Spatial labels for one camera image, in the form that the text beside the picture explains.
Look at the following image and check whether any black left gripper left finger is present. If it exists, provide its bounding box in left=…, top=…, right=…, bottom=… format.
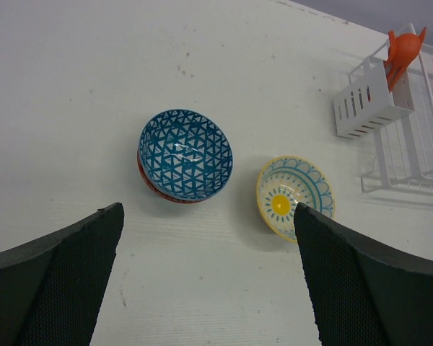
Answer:
left=0, top=203, right=124, bottom=345

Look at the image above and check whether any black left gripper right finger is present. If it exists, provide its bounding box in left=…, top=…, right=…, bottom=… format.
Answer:
left=294, top=203, right=433, bottom=345

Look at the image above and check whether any yellow teal patterned bowl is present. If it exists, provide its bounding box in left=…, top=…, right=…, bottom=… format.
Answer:
left=255, top=156, right=336, bottom=242

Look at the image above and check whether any red patterned bowl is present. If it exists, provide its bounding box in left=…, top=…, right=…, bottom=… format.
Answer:
left=136, top=155, right=203, bottom=205

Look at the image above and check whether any blue triangle patterned bowl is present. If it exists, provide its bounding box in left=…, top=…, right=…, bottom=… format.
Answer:
left=137, top=109, right=233, bottom=201

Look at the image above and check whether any white cutlery holder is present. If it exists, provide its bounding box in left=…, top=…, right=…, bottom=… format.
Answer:
left=333, top=58, right=414, bottom=140

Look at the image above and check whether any orange plastic fork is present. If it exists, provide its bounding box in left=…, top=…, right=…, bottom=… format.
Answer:
left=383, top=27, right=428, bottom=93

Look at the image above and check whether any white wire dish rack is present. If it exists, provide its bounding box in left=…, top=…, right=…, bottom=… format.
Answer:
left=361, top=39, right=433, bottom=195

